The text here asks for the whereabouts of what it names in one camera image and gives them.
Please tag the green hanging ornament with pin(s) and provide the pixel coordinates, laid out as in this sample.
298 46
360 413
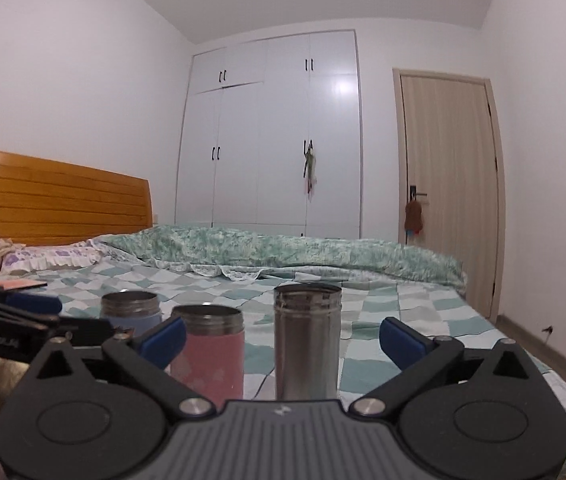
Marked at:
309 162

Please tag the blue steel cup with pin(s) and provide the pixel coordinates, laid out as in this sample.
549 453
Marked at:
130 317

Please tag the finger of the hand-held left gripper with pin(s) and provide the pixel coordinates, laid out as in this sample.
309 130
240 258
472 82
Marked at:
90 332
33 303

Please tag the pink flat phone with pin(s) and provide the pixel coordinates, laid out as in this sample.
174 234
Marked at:
18 285

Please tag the beige wooden door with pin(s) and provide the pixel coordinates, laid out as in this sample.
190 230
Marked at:
448 160

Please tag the pink steel cup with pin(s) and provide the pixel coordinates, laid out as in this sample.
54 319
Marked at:
210 360

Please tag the green floral quilt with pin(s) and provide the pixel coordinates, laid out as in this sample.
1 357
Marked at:
283 250

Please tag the silver steel cup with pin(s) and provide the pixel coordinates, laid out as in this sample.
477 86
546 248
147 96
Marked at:
305 345

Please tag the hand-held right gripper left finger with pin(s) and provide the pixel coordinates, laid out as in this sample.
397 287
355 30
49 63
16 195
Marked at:
163 341

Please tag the checkered bed sheet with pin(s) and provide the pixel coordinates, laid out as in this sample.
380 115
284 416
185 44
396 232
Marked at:
413 305

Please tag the wooden headboard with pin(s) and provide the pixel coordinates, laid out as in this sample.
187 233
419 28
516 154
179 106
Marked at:
58 200

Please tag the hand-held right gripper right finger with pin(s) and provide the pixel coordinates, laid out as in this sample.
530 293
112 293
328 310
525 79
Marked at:
402 342

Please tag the purple floral pillow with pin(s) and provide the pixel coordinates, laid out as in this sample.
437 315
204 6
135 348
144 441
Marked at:
48 259

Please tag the white wardrobe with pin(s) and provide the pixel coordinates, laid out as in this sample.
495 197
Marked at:
283 135

